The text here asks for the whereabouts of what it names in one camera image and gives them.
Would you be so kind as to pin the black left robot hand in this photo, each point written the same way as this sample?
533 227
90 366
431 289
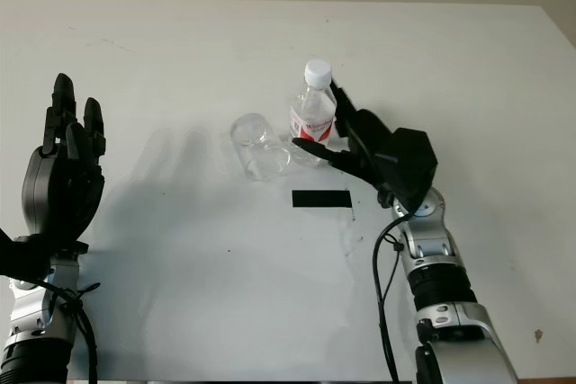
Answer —
58 186

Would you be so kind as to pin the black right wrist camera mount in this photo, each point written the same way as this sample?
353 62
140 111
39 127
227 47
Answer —
409 163

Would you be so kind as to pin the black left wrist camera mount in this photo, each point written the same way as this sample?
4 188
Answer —
22 258

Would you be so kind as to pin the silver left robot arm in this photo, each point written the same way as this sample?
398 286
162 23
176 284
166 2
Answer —
31 330

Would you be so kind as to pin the clear plastic cup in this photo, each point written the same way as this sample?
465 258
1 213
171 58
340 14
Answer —
258 150

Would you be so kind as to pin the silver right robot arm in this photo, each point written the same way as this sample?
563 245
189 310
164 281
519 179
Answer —
450 312

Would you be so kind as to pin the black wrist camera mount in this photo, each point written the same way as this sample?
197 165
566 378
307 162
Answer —
409 163
22 258

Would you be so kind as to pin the clear plastic water bottle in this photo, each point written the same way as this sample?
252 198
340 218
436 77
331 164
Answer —
312 109

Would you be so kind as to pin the black tape strip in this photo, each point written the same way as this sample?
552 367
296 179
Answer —
321 199

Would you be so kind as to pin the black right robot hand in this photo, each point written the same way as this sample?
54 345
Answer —
364 136

